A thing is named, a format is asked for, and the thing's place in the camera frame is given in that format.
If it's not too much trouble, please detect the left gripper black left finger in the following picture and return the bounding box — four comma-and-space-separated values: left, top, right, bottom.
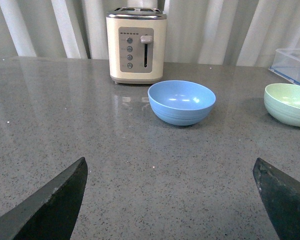
0, 157, 88, 240

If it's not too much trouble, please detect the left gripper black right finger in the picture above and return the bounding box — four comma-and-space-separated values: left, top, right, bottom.
252, 158, 300, 240

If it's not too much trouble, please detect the light green plastic bowl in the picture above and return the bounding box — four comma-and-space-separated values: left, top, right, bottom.
263, 83, 300, 127

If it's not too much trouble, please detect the blue plastic bowl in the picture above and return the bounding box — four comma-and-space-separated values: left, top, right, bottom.
147, 80, 216, 126

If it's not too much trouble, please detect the clear plastic food container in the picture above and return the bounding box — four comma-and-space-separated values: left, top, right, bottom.
269, 48, 300, 85

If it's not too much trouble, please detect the white pleated curtain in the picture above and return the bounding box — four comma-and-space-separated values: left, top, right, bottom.
0, 0, 300, 67

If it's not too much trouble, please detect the cream two-slot toaster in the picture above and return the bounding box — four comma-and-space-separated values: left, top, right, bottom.
106, 6, 167, 85

